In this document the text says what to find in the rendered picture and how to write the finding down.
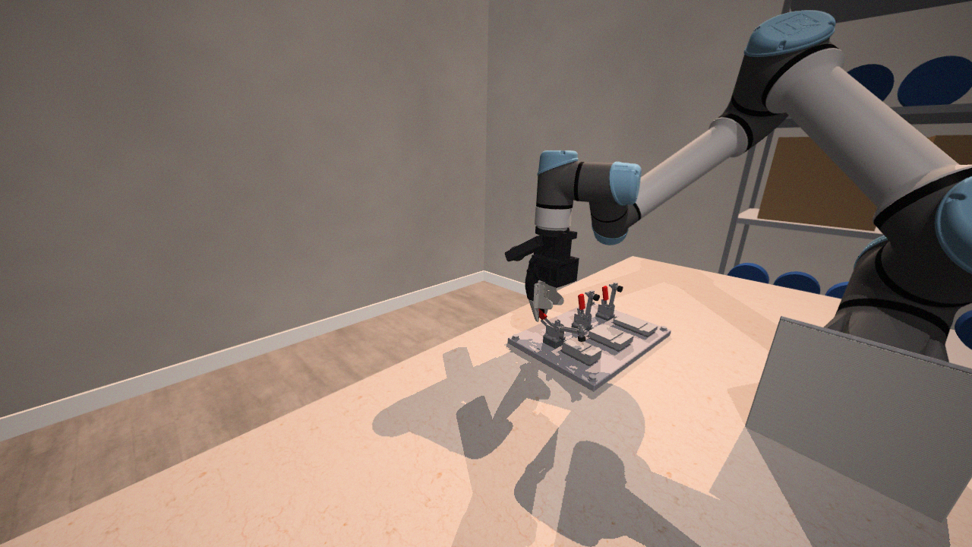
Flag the grey toggle clamp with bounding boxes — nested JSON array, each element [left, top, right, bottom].
[[595, 282, 623, 321]]

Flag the toggle clamp with red handle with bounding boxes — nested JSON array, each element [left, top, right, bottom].
[[571, 290, 600, 331], [538, 309, 588, 349]]

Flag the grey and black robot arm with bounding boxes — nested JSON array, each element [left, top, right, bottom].
[[535, 10, 972, 362]]

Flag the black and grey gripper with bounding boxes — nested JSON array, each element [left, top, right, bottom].
[[525, 226, 579, 322]]

